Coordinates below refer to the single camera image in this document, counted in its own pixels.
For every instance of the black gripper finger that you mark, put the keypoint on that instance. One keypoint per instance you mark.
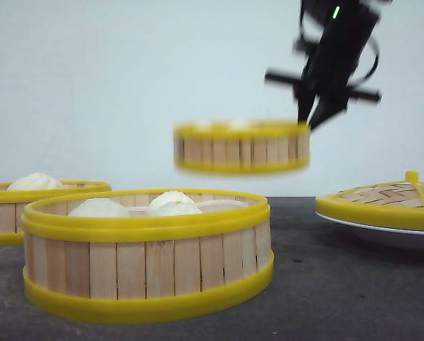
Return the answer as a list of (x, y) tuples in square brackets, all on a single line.
[(305, 102), (326, 108)]

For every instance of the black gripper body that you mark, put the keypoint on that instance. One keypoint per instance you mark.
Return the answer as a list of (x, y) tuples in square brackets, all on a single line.
[(347, 28)]

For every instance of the bamboo steamer basket yellow rims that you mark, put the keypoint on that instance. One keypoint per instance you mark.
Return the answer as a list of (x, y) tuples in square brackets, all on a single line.
[(242, 147)]

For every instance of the woven bamboo steamer lid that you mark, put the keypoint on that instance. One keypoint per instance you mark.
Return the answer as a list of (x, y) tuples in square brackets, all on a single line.
[(395, 205)]

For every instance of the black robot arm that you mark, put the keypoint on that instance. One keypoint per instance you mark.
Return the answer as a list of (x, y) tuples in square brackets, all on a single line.
[(324, 87)]

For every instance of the white plate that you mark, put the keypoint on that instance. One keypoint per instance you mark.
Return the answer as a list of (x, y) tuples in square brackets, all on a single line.
[(396, 238)]

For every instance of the white steamed bun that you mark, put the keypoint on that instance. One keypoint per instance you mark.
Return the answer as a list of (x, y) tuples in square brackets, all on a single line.
[(172, 203), (99, 207), (36, 181)]

